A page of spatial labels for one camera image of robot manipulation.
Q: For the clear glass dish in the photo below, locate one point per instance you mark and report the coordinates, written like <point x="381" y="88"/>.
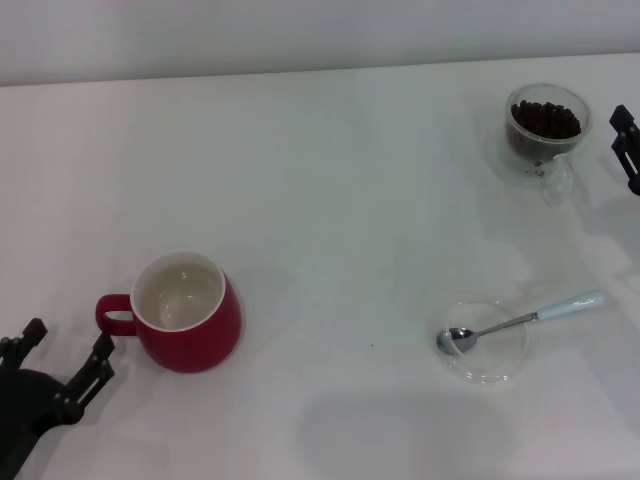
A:
<point x="495" y="362"/>

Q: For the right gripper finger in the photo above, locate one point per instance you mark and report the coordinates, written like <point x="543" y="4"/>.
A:
<point x="629" y="145"/>

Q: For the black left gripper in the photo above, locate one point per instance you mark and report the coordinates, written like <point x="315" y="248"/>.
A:
<point x="25" y="410"/>

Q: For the red ceramic mug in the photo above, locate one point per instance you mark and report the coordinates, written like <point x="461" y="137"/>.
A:
<point x="200" y="340"/>

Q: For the pile of coffee beans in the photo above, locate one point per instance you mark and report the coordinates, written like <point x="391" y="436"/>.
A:
<point x="545" y="120"/>

